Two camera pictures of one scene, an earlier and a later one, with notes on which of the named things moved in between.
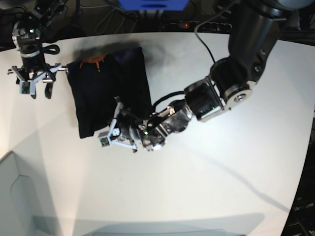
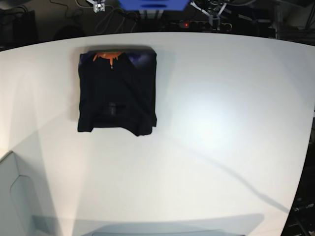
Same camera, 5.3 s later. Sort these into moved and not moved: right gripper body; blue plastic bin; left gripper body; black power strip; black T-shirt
Moved: black T-shirt; right gripper body; left gripper body
Not moved: black power strip; blue plastic bin
